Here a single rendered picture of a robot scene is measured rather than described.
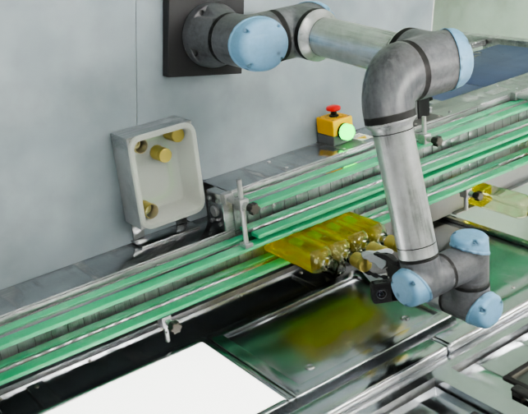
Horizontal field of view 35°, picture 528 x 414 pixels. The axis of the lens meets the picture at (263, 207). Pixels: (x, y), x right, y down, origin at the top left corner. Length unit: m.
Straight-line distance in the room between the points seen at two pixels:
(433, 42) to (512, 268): 0.85
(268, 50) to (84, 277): 0.64
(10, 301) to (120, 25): 0.65
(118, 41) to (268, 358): 0.78
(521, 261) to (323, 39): 0.85
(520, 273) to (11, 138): 1.28
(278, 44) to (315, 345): 0.66
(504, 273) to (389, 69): 0.87
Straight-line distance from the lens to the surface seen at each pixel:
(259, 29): 1.82
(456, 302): 1.73
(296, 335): 1.92
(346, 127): 2.23
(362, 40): 1.74
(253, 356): 1.85
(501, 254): 2.34
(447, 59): 1.60
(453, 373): 1.82
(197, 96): 2.05
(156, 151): 1.97
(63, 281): 1.91
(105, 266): 1.94
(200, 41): 1.94
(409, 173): 1.55
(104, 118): 1.94
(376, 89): 1.53
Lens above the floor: 2.47
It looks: 50 degrees down
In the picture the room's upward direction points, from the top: 112 degrees clockwise
